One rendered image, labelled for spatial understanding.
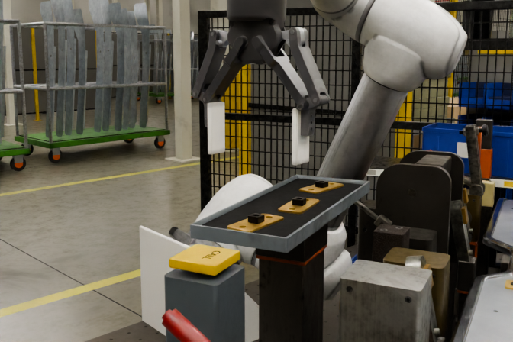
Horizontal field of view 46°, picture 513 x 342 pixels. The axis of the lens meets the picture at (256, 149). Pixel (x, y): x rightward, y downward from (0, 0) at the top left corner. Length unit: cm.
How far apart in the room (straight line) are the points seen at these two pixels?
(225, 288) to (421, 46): 70
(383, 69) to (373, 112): 10
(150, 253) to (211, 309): 88
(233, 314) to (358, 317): 16
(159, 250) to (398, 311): 85
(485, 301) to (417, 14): 54
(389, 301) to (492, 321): 25
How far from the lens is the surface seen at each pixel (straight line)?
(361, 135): 131
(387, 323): 78
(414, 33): 122
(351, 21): 125
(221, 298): 68
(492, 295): 107
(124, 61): 890
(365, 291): 77
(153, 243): 153
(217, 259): 68
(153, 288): 157
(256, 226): 80
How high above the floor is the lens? 138
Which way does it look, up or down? 9 degrees down
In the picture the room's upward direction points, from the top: straight up
